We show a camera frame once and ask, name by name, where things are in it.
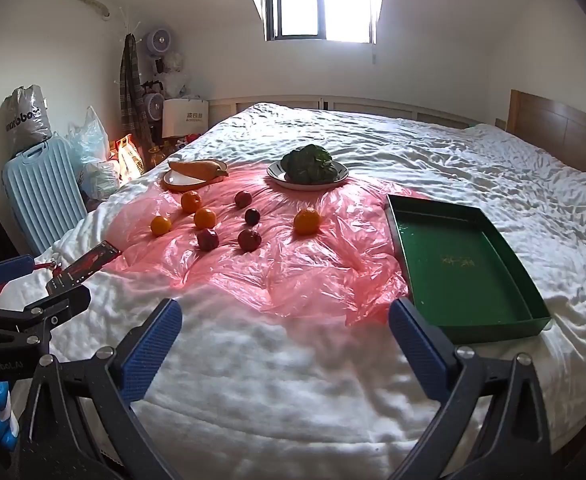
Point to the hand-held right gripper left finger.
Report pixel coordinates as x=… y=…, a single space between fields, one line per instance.
x=155 y=345

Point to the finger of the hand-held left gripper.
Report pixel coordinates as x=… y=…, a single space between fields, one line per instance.
x=48 y=307
x=10 y=266

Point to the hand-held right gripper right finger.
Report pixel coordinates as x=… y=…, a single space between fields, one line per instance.
x=418 y=345

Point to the green rectangular tray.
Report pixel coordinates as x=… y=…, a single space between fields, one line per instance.
x=453 y=260

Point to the small red apple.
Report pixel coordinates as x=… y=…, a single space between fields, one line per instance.
x=243 y=199
x=249 y=240
x=208 y=239

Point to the small orange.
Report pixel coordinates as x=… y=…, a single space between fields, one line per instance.
x=161 y=225
x=191 y=201
x=205 y=218

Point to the dark purple plum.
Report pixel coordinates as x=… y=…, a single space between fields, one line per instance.
x=252 y=216

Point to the large orange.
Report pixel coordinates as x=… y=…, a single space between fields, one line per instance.
x=307 y=221

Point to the black red flat packet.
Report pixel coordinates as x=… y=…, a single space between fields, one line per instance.
x=85 y=265

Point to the light blue ribbed suitcase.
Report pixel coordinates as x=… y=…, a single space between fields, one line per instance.
x=43 y=190

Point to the white plastic bag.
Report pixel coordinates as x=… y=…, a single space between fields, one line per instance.
x=98 y=177

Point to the grey printed bag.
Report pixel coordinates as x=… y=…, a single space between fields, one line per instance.
x=28 y=120

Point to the pink plastic sheet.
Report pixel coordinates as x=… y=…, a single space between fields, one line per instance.
x=283 y=265

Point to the clear bluish plastic bag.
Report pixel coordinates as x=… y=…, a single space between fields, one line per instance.
x=90 y=135

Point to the orange snack bag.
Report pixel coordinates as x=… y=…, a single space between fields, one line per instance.
x=130 y=157

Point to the orange-rimmed white dish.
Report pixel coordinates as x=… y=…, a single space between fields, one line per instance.
x=183 y=183

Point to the carrot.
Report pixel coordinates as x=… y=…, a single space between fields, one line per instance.
x=193 y=168

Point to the white plate dark rim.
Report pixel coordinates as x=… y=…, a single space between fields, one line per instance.
x=275 y=174

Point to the plaid scarf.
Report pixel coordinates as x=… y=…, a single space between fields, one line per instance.
x=130 y=95

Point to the green leafy vegetable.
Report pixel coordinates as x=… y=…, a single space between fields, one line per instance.
x=308 y=162

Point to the small dark-framed fan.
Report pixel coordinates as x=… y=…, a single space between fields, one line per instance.
x=153 y=105

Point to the white paper bag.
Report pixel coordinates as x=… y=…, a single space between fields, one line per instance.
x=185 y=117

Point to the cream wooden panel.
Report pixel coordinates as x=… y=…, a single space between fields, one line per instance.
x=373 y=107

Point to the crumpled clear plastic bag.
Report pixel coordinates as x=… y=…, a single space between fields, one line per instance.
x=175 y=62

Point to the wooden headboard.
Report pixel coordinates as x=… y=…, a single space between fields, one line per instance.
x=558 y=120

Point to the purple fan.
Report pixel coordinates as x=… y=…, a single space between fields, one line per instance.
x=159 y=41

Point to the white coat rack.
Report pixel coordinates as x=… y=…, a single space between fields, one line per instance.
x=129 y=19

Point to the window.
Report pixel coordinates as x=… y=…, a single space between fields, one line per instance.
x=298 y=5

